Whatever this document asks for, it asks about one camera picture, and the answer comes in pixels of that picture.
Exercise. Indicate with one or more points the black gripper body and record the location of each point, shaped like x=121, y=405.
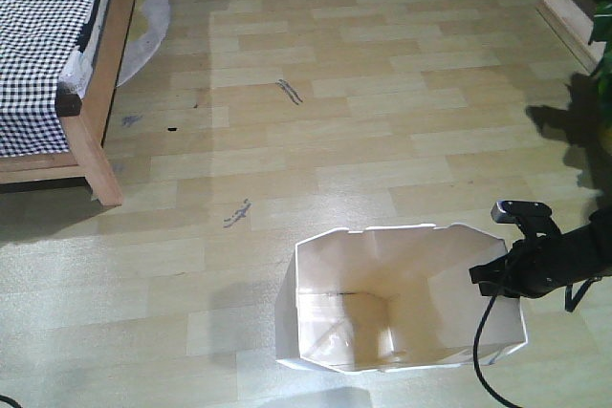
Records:
x=535, y=267

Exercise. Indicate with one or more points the white cardboard trash bin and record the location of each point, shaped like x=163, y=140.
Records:
x=392, y=298

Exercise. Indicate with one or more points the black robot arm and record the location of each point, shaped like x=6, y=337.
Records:
x=600, y=225

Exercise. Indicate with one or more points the wooden shelf unit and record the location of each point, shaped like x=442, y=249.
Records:
x=559, y=2

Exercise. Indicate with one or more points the round grey floor rug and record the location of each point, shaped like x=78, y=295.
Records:
x=148, y=28

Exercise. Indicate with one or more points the black white checkered bedsheet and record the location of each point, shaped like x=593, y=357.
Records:
x=37, y=39

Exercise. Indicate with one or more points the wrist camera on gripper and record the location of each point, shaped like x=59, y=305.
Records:
x=533, y=219

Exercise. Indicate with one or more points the wooden bed frame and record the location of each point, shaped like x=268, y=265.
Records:
x=84, y=121

